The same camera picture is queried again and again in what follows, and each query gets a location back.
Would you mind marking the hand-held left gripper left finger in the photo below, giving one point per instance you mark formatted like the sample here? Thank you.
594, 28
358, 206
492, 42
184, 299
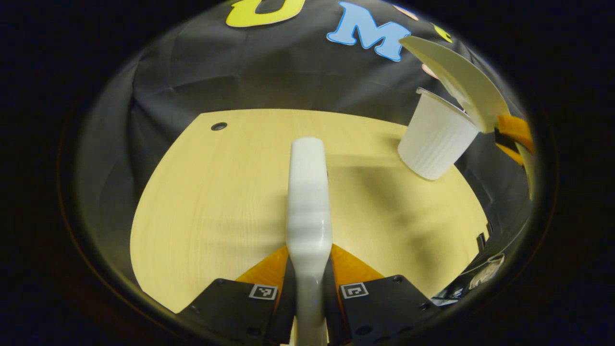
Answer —
230, 307

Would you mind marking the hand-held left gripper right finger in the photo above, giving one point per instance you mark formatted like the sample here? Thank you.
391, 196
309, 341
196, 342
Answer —
379, 307

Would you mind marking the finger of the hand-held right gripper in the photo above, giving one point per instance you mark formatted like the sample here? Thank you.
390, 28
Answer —
516, 129
510, 152

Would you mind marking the grey white dustpan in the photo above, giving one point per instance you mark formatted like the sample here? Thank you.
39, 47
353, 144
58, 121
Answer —
461, 77

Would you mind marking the white ribbed garbage bin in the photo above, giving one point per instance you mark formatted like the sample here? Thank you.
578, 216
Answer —
432, 144

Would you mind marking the small white broom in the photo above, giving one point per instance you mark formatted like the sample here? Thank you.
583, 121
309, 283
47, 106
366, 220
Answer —
307, 202

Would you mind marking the black backdrop cloth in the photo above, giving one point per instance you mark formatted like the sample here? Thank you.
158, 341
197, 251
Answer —
240, 72

